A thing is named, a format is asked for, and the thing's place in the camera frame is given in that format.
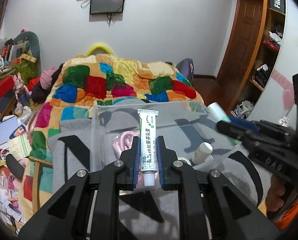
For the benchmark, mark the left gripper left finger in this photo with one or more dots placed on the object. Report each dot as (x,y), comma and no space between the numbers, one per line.
(87,205)

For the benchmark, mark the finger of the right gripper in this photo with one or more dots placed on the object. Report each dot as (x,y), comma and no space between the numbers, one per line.
(238,133)
(244,124)

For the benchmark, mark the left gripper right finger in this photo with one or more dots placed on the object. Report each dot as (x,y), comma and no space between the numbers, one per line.
(210,206)

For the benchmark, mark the mint green bottle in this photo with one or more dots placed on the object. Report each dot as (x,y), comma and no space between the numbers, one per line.
(218,114)

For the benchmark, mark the white ointment tube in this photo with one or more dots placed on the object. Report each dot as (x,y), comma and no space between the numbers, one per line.
(148,152)

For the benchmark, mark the person right hand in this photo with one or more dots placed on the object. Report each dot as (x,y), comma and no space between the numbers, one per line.
(275,193)

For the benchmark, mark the small white bottle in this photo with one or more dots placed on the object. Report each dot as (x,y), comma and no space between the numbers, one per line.
(202,153)

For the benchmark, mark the clear plastic storage box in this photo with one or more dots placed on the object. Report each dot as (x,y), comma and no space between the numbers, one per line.
(183,124)

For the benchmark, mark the grey black patterned blanket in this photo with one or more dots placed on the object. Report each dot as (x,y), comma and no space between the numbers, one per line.
(209,205)

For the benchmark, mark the wooden shelf unit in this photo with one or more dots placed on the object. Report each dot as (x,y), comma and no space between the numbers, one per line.
(252,51)

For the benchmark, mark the purple grey backpack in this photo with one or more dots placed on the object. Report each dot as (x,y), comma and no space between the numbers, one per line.
(186,68)

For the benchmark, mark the blue white book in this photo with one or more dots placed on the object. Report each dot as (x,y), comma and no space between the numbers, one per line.
(7,127)

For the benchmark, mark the colourful patchwork quilt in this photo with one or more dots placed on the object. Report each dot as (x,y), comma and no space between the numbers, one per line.
(85,82)

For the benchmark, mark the pink bunny figure bottle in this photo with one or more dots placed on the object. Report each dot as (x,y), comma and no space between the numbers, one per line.
(22,94)

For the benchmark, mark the red box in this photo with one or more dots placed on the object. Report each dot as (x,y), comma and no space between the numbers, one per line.
(6,85)

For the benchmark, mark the yellow neck pillow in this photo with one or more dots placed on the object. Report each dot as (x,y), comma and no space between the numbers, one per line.
(99,47)

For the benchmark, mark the green grey neck pillow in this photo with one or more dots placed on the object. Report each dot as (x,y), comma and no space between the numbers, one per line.
(27,43)

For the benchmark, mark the small black wall monitor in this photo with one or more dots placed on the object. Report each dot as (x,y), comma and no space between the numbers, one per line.
(106,7)

